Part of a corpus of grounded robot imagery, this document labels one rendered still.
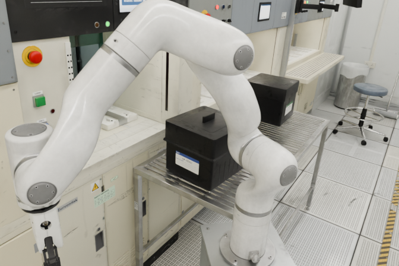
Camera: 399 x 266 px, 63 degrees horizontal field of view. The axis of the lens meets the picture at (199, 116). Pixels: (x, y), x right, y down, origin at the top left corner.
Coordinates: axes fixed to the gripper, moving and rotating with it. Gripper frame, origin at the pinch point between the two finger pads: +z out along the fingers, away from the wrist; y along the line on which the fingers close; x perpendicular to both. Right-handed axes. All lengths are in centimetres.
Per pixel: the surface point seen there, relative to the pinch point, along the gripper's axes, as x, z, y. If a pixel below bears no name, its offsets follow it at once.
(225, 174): -77, 22, 36
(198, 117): -73, 0, 55
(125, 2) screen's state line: -43, -49, 67
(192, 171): -63, 19, 42
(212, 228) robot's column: -55, 25, 13
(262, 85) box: -138, 1, 84
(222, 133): -73, 0, 36
